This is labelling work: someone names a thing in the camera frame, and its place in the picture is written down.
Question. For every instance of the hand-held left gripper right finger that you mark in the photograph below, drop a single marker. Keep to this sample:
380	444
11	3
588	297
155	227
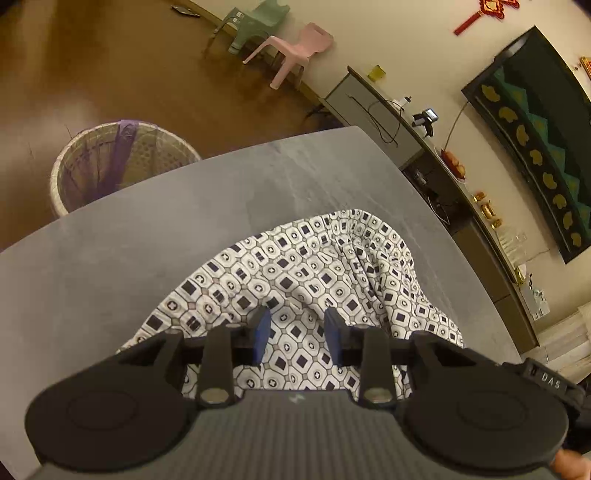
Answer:
333	337

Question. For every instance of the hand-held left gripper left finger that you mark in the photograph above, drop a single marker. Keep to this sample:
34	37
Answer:
261	332

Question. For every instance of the white black patterned garment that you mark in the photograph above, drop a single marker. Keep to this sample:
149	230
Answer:
286	272

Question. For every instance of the person's right hand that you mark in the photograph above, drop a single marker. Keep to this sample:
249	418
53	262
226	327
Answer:
575	466

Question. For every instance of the cream curtain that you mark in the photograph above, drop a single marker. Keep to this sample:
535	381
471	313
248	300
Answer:
568	337

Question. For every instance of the white carton box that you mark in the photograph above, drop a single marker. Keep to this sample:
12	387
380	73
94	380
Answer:
535	300

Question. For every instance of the gold foil box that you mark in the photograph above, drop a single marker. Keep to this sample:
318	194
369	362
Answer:
519	274

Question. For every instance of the set of clear glasses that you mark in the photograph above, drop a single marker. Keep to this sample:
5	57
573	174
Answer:
513	244

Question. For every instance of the small golden cup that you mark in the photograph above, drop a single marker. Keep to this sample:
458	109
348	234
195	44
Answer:
497	224
480	196

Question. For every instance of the golden bowl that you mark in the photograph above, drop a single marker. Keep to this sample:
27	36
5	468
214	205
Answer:
488	211

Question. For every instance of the woven wicker basket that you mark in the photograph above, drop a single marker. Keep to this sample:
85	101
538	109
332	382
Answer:
157	152

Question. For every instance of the plate of orange fruit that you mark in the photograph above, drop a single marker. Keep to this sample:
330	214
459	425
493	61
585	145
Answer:
455	164

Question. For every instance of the purple plastic bag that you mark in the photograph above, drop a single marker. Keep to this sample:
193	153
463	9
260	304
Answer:
117	152

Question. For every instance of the long low media cabinet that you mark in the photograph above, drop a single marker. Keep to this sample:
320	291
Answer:
355	104

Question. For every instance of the small white bottle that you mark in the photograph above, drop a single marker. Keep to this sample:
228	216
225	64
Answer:
405	101

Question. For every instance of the yellow cup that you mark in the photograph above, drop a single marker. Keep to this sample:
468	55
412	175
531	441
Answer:
376	73

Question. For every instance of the pink plastic child chair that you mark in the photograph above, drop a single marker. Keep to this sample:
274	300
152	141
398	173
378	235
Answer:
304	44

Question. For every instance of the green plastic child chair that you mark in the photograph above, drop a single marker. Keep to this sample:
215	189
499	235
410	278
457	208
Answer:
258	23

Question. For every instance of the small dark flat object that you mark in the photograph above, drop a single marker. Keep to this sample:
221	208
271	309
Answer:
185	11

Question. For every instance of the red hanging knot ornament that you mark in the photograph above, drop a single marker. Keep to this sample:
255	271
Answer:
489	11

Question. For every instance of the small camera on stand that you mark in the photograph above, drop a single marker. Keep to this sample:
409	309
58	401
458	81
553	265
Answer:
427	119

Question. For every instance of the wall-mounted television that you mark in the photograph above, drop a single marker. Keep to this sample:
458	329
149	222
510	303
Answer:
531	92

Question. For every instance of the red gold wall ornament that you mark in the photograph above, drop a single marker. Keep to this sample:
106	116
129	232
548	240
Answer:
586	68

